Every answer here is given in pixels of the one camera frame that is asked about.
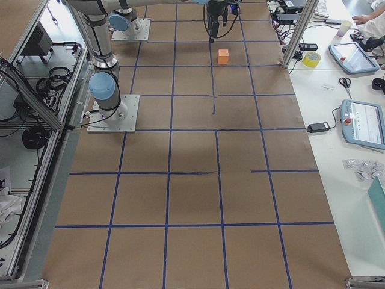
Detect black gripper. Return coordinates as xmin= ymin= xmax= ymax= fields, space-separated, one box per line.
xmin=206 ymin=0 xmax=230 ymax=42

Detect orange foam block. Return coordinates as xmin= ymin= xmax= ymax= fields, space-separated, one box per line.
xmin=217 ymin=49 xmax=229 ymax=65

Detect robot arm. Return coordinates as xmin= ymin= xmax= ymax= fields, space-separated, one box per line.
xmin=109 ymin=8 xmax=142 ymax=36
xmin=69 ymin=1 xmax=166 ymax=120

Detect yellow tape roll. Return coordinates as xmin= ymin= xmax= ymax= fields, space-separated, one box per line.
xmin=303 ymin=51 xmax=321 ymax=68

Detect plastic cup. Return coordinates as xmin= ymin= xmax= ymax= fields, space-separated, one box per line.
xmin=336 ymin=20 xmax=352 ymax=37

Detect upper teach pendant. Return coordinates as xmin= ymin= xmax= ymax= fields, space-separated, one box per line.
xmin=328 ymin=42 xmax=380 ymax=74

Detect teach pendant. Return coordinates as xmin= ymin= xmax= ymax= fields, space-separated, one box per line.
xmin=340 ymin=99 xmax=384 ymax=150
xmin=328 ymin=42 xmax=380 ymax=74

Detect black scissors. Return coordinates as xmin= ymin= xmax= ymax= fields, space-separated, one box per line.
xmin=339 ymin=77 xmax=352 ymax=99

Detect black adapter on table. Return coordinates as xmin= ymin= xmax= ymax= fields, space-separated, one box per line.
xmin=306 ymin=122 xmax=331 ymax=133

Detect lower teach pendant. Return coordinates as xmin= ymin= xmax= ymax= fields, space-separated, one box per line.
xmin=340 ymin=99 xmax=384 ymax=150

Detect black control box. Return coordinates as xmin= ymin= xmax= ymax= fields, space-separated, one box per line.
xmin=20 ymin=22 xmax=53 ymax=64

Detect bag of small parts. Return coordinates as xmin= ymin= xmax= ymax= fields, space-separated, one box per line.
xmin=342 ymin=158 xmax=384 ymax=182

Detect teal folder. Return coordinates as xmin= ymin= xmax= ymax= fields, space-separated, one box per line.
xmin=368 ymin=176 xmax=385 ymax=232

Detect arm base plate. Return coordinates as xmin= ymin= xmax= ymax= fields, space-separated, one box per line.
xmin=87 ymin=94 xmax=140 ymax=133
xmin=112 ymin=18 xmax=151 ymax=42

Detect aluminium frame post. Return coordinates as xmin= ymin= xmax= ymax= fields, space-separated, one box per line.
xmin=280 ymin=0 xmax=319 ymax=69

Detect aluminium side frame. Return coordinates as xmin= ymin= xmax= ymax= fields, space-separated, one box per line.
xmin=1 ymin=1 xmax=89 ymax=282

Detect coiled black cable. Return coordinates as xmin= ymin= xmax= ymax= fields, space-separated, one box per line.
xmin=22 ymin=123 xmax=51 ymax=151

